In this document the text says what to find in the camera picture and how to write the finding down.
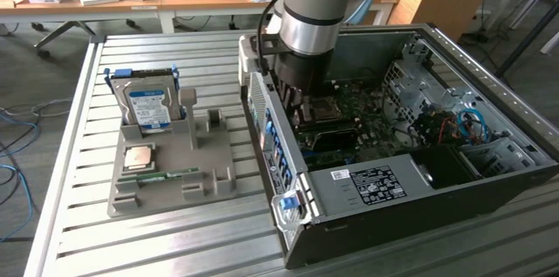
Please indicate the green RAM stick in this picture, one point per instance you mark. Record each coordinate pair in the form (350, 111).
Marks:
(151, 177)

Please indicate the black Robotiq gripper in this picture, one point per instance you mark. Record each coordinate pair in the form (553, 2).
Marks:
(303, 70)

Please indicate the CPU with copper-toned lid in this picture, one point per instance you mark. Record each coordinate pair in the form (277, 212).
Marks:
(138, 158)

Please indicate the silver disk bay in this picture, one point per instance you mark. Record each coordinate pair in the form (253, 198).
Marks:
(498, 156)

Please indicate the green motherboard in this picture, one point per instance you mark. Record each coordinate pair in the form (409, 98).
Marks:
(375, 129)

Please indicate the hard disk with blue carrier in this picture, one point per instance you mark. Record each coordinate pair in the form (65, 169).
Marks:
(149, 103)

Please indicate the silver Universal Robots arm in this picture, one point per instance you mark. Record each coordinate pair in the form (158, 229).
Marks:
(314, 5)

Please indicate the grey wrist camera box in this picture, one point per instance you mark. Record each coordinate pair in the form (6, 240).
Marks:
(254, 61)

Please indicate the perforated silver drive cage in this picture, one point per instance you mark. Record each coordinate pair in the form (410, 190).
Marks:
(410, 93)

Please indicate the blue case latch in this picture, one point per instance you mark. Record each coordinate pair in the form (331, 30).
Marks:
(289, 204)

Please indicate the grey power supply unit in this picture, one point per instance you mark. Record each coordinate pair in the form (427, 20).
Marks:
(341, 188)

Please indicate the CPU socket with metal frame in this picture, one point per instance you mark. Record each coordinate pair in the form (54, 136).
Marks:
(327, 110)

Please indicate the black open PC case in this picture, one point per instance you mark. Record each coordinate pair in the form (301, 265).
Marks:
(393, 224)

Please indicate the grey printed parts rack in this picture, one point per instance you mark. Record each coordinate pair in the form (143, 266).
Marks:
(175, 159)

